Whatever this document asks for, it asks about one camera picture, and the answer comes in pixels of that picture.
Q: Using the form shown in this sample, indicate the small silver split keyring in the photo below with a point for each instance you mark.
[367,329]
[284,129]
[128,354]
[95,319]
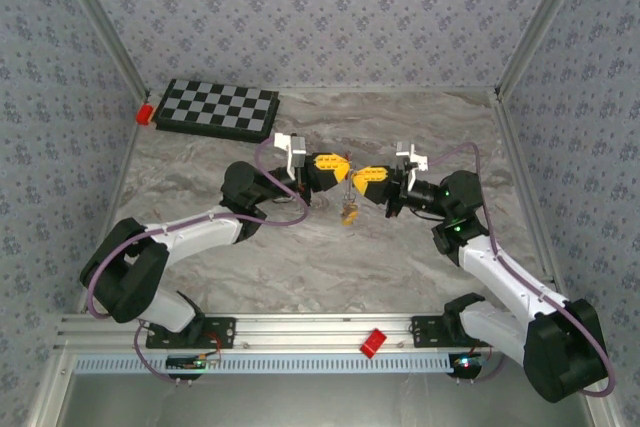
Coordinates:
[348,194]

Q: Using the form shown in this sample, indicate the silver perforated hoop red grip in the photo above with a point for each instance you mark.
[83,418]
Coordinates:
[349,154]

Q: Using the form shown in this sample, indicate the key with yellow head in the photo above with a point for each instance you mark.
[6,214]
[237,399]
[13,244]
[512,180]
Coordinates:
[348,216]

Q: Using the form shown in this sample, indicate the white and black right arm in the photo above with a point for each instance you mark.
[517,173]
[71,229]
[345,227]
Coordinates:
[500,272]

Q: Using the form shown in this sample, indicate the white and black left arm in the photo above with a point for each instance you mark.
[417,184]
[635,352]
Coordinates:
[190,232]

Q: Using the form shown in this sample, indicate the black and grey checkerboard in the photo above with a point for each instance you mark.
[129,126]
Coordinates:
[215,109]

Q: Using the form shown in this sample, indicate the red flat block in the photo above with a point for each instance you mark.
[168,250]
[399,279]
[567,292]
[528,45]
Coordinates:
[373,343]

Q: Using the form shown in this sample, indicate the red cylinder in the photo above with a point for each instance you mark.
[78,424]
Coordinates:
[146,114]

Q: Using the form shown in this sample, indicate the small circuit board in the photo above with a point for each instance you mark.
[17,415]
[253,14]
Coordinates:
[467,362]
[192,362]

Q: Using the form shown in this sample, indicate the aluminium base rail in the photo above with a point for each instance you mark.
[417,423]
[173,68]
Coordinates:
[320,329]

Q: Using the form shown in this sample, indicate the aluminium corner post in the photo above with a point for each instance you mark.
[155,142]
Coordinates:
[100,22]
[542,22]

